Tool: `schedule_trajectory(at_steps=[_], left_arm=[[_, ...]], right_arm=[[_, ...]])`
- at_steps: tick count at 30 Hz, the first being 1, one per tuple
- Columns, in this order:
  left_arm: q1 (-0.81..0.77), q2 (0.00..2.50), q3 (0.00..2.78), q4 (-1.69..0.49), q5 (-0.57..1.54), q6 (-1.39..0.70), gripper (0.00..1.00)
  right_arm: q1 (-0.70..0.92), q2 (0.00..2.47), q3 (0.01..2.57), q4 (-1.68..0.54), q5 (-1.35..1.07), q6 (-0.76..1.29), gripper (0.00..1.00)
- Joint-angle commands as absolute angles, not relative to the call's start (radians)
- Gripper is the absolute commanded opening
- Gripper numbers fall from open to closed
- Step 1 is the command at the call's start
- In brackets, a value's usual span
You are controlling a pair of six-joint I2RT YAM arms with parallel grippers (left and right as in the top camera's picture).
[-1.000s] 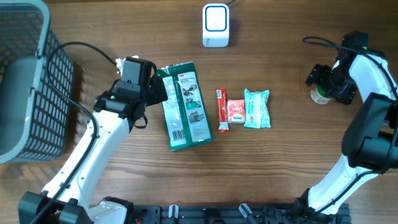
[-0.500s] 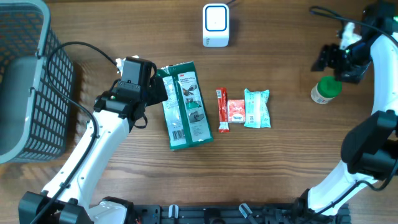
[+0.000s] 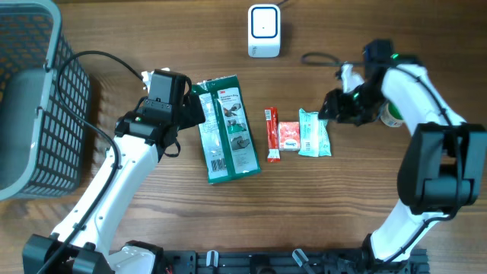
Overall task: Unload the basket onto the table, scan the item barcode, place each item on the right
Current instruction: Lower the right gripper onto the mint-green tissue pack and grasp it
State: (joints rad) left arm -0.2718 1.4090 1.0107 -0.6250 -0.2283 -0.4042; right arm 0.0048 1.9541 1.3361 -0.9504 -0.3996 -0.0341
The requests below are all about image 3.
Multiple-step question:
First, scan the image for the green lid jar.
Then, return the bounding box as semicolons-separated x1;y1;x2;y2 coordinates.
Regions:
380;102;404;128

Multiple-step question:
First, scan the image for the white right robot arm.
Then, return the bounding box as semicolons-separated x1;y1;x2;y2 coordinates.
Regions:
318;39;486;272

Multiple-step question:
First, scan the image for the green white packaged item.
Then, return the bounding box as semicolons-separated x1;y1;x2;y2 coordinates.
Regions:
192;75;261;184

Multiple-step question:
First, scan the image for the orange small snack box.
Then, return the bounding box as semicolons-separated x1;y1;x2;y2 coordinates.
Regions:
278;122;301;151

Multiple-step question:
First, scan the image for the red snack stick pack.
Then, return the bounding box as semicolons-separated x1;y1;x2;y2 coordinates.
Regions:
264;107;281;163

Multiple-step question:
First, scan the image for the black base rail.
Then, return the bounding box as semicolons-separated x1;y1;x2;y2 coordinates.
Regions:
164;248;431;274

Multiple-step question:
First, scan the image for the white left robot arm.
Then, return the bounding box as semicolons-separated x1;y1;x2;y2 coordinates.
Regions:
22;69;205;273

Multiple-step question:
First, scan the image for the white barcode scanner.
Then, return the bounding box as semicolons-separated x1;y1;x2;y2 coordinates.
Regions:
247;4;281;58

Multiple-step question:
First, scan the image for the grey plastic shopping basket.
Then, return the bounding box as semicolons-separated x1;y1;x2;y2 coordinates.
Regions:
1;0;91;200

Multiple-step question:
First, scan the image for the teal tissue pack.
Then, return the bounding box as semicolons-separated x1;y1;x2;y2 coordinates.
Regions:
298;109;332;158

